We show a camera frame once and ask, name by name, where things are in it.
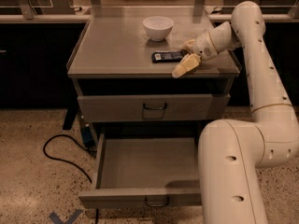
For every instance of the open middle drawer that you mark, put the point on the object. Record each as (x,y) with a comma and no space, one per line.
(144,172)

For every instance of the grey metal drawer cabinet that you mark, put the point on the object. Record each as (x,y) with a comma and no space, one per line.
(114,58)

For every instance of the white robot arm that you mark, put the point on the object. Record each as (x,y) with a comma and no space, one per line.
(230,151)

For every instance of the blue power box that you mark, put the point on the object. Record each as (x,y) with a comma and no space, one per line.
(87,137)

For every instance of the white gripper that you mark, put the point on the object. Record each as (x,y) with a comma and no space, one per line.
(202,49)

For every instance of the long dark counter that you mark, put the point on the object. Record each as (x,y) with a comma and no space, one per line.
(34,56)

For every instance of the closed grey top drawer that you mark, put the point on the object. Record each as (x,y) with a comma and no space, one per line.
(176,107)

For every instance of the white ceramic bowl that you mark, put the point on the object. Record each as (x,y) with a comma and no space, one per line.
(158,28)

